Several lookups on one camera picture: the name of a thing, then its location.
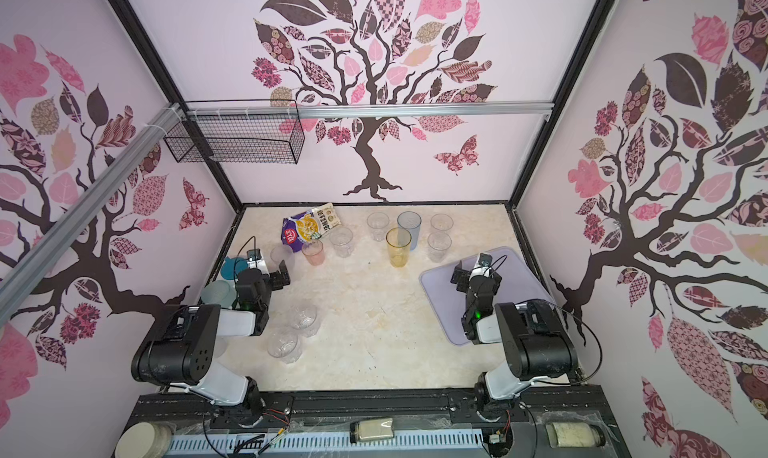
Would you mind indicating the teal frosted glass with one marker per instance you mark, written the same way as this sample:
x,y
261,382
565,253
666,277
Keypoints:
x,y
220,292

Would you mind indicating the aluminium rail back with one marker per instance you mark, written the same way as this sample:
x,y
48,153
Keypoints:
x,y
372,109

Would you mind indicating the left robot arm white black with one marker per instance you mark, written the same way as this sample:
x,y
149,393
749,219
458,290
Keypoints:
x,y
179,349

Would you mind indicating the aluminium rail left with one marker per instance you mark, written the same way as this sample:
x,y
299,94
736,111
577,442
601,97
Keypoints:
x,y
19,284

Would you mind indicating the white slotted cable duct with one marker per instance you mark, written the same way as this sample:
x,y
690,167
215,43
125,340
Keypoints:
x,y
324,444

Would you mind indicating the clear glass back row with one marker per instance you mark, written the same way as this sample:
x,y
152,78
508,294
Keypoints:
x,y
378,226

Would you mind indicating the small beige box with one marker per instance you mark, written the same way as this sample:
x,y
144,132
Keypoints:
x,y
370,430

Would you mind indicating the white jar teal lid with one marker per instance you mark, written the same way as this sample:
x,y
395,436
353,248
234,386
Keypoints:
x,y
232,267

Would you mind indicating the purple snack bag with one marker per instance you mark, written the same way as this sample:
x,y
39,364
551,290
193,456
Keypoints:
x,y
309,226

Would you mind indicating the clear ribbed glass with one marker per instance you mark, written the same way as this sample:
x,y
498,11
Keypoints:
x,y
285,345
305,319

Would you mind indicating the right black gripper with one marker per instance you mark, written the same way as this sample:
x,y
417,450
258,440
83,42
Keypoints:
x,y
470,280

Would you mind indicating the pink small glass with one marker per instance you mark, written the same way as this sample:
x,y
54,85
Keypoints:
x,y
314,253

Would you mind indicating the black wire basket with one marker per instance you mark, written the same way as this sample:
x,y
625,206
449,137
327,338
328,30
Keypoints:
x,y
261,131

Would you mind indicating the beige tape roll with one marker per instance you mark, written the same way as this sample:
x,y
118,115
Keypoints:
x,y
144,440

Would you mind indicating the lilac plastic tray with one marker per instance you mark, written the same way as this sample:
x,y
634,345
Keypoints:
x,y
518,285

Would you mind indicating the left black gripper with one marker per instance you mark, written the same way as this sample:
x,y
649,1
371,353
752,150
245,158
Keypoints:
x,y
278,277

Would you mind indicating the beige cylinder in wrap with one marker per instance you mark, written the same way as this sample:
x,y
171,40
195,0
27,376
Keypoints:
x,y
563,435

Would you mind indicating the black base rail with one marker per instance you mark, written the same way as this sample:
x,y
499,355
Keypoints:
x,y
458,405

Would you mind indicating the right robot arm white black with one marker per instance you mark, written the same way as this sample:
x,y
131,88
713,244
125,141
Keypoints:
x,y
536,346

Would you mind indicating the yellow tall glass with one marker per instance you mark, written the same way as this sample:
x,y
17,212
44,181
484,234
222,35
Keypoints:
x,y
399,242

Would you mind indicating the blue tall glass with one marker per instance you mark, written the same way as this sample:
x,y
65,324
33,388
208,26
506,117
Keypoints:
x,y
410,221

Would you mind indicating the aluminium rail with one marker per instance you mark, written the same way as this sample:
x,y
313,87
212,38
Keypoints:
x,y
372,109
19,284

